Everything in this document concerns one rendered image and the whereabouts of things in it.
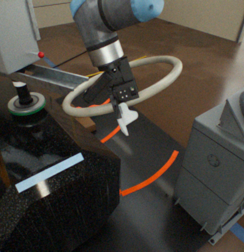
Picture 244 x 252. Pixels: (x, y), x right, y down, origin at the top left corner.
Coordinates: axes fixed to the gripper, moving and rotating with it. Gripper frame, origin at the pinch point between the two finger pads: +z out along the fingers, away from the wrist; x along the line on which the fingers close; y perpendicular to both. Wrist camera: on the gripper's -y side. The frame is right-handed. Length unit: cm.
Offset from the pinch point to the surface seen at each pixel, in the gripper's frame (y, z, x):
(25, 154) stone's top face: -56, 12, 23
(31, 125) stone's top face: -59, 6, 45
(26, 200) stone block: -54, 24, 4
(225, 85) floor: 119, 118, 256
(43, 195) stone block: -48, 27, 8
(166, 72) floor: 42, 82, 299
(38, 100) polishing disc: -56, -2, 60
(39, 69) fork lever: -42, -19, 53
